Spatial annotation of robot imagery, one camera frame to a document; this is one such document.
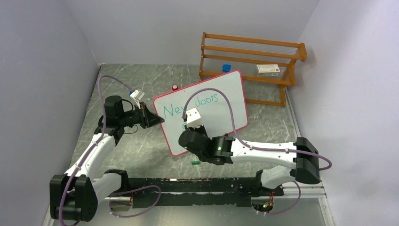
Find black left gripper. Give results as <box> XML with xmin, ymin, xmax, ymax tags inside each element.
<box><xmin>118</xmin><ymin>102</ymin><xmax>163</xmax><ymax>129</ymax></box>

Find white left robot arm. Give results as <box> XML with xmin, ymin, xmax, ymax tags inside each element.
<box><xmin>49</xmin><ymin>96</ymin><xmax>165</xmax><ymax>222</ymax></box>

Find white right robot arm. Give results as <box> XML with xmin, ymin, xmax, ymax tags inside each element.
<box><xmin>178</xmin><ymin>128</ymin><xmax>320</xmax><ymax>195</ymax></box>

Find blue block on shelf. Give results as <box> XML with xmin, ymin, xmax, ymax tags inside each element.
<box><xmin>222</xmin><ymin>64</ymin><xmax>231</xmax><ymax>73</ymax></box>

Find white red small box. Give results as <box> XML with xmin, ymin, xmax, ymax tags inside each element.
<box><xmin>256</xmin><ymin>64</ymin><xmax>281</xmax><ymax>76</ymax></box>

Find wooden shelf rack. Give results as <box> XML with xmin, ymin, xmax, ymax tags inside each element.
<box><xmin>199</xmin><ymin>32</ymin><xmax>307</xmax><ymax>107</ymax></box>

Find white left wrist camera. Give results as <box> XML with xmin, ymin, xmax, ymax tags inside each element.
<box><xmin>129</xmin><ymin>89</ymin><xmax>145</xmax><ymax>109</ymax></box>

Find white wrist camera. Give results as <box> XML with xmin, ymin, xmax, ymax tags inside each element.
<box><xmin>183</xmin><ymin>108</ymin><xmax>204</xmax><ymax>129</ymax></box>
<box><xmin>129</xmin><ymin>89</ymin><xmax>145</xmax><ymax>109</ymax></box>

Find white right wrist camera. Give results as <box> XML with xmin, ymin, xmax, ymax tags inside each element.
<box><xmin>183</xmin><ymin>108</ymin><xmax>204</xmax><ymax>129</ymax></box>

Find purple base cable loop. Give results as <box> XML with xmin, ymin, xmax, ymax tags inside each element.
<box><xmin>108</xmin><ymin>185</ymin><xmax>161</xmax><ymax>218</ymax></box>

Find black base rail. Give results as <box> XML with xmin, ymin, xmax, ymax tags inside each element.
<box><xmin>129</xmin><ymin>177</ymin><xmax>284</xmax><ymax>208</ymax></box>

